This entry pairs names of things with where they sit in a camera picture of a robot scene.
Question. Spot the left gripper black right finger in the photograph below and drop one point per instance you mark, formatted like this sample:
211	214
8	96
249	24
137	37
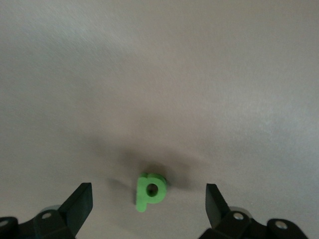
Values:
219	214

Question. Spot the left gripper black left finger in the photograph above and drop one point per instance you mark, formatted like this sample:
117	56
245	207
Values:
74	211

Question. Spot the green foam letter p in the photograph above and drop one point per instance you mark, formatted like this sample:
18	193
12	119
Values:
142	199

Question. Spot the brown table cover sheet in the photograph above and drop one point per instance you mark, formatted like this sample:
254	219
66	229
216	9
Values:
159	74

